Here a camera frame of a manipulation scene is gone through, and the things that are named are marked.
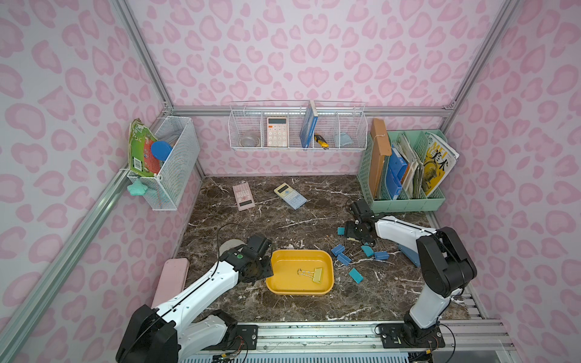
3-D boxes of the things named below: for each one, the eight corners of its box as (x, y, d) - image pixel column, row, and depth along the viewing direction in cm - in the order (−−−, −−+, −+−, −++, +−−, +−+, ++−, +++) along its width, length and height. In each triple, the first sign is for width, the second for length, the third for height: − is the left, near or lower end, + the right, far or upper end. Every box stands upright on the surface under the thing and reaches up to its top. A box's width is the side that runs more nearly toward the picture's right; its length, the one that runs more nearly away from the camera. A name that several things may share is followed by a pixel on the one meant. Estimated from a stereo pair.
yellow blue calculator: (273, 192, 116) (273, 189, 114) (285, 184, 119) (284, 181, 118) (296, 210, 108) (296, 208, 107) (307, 201, 112) (307, 198, 110)
